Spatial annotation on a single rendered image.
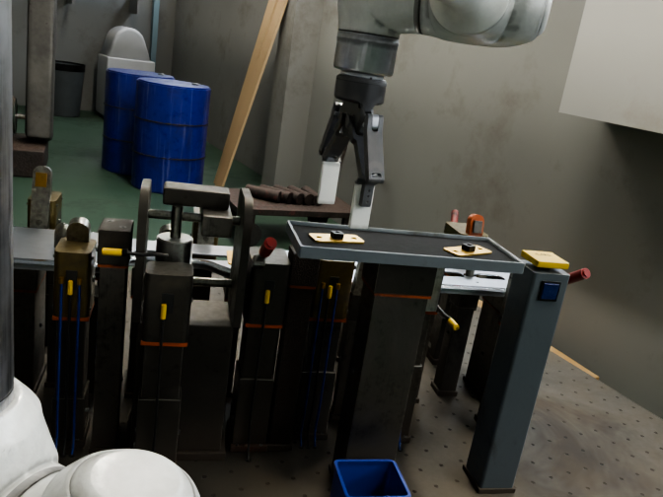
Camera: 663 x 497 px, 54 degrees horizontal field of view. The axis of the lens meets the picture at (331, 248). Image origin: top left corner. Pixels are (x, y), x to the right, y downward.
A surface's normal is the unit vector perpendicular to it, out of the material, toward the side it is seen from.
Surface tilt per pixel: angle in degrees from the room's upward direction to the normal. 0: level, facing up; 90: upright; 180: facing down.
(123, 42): 90
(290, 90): 90
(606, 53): 90
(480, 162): 90
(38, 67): 78
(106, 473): 11
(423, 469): 0
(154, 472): 7
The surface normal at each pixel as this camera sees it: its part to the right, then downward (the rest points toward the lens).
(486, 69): -0.87, 0.02
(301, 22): 0.47, 0.33
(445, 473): 0.15, -0.94
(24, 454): 0.95, 0.00
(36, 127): 0.36, 0.13
